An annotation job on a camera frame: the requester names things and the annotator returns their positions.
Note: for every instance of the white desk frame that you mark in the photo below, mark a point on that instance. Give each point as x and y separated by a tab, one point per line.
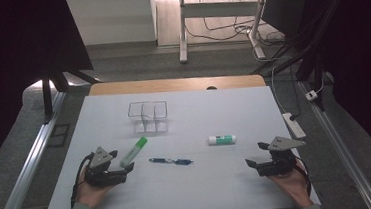
219	9

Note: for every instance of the blue pen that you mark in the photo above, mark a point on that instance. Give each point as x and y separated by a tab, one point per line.
171	160

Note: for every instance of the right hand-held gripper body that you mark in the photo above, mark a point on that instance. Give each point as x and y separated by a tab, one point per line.
280	164

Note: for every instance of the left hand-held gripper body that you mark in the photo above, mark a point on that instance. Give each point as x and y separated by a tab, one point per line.
99	158

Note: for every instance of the white cabinet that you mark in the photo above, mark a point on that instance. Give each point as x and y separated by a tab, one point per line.
111	18

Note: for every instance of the dark table grommet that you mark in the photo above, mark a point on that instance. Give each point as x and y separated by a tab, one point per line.
211	88

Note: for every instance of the clear plastic pen holder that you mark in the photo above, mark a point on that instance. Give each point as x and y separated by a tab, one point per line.
148	117

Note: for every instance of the green and white glue stick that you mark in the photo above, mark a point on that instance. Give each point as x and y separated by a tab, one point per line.
222	139

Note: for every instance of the black metal stand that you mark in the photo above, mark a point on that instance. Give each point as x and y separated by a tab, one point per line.
307	58

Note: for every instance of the person's right hand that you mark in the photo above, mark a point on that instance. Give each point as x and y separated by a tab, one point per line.
295	186

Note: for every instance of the black curtain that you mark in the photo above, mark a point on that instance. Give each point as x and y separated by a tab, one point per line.
360	54
18	47

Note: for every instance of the green highlighter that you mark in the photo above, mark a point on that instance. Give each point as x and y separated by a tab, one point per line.
133	152

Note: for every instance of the white power strip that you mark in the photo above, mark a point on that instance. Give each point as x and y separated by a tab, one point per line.
294	125

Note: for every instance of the black stand legs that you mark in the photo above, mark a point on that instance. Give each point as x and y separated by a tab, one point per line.
47	95

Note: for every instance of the white plug adapter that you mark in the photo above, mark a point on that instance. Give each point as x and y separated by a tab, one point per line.
311	95

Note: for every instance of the aluminium rail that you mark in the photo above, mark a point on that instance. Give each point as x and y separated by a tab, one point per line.
340	149
28	170

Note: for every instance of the person's left hand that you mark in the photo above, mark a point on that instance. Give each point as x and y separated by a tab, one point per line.
90	194

